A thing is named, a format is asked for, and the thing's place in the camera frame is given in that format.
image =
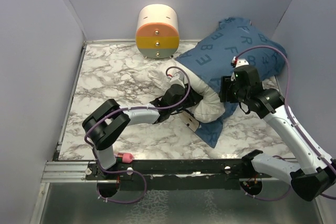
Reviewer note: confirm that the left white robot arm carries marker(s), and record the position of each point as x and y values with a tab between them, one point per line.
104	126

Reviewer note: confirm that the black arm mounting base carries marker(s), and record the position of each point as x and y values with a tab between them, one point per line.
173	174

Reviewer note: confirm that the round pastel drawer cabinet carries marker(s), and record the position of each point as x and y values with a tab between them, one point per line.
157	35

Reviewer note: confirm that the blue patterned pillowcase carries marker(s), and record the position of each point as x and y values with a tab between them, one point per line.
211	58

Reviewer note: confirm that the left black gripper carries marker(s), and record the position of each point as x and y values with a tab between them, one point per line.
192	98

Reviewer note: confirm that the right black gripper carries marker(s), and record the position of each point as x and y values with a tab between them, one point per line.
225	93

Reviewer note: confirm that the aluminium frame rail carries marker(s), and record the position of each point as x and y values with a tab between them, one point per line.
64	172

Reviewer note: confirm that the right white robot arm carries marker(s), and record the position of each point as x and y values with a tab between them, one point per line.
314	171

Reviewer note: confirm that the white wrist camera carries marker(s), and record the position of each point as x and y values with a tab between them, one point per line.
177	78
237	62

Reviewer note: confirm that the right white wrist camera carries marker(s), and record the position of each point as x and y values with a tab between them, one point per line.
237	62

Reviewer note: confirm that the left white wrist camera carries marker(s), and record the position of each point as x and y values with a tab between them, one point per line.
177	78

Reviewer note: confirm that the pink capped small bottle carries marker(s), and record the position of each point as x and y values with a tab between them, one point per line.
126	158

